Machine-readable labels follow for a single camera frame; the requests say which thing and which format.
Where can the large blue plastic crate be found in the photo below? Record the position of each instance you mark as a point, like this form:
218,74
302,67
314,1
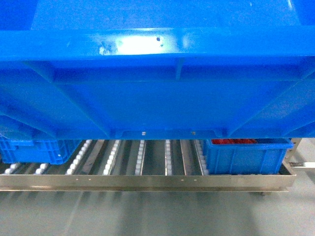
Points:
157,69

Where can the steel roller shelf rack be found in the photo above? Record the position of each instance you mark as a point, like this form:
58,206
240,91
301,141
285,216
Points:
167,166

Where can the blue bin with red parts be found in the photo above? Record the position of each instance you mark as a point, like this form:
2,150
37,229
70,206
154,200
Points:
262,158

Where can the blue bin left neighbour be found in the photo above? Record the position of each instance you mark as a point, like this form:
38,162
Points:
55,152

